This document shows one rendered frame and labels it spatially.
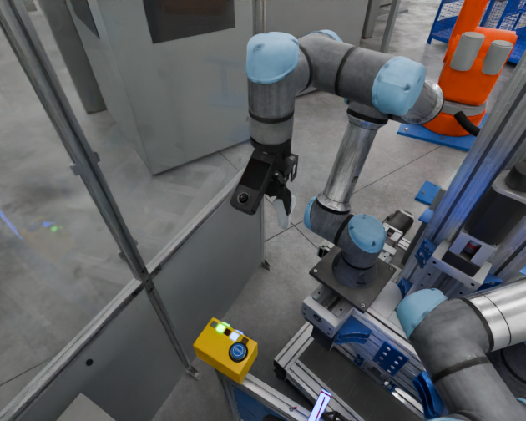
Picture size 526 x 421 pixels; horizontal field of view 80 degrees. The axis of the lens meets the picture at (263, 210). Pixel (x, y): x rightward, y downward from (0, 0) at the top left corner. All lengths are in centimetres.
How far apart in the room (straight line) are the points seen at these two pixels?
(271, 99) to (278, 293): 189
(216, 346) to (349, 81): 76
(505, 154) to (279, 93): 59
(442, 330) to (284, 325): 174
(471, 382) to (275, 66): 46
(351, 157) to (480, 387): 64
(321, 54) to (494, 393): 49
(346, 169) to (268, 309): 145
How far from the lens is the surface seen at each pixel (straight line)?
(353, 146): 94
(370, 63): 51
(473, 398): 48
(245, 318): 219
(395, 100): 50
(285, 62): 48
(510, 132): 89
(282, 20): 398
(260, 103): 50
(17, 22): 77
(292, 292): 229
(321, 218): 102
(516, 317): 54
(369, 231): 99
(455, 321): 51
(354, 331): 122
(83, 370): 129
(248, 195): 54
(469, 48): 384
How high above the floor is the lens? 198
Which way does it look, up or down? 46 degrees down
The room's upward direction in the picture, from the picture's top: straight up
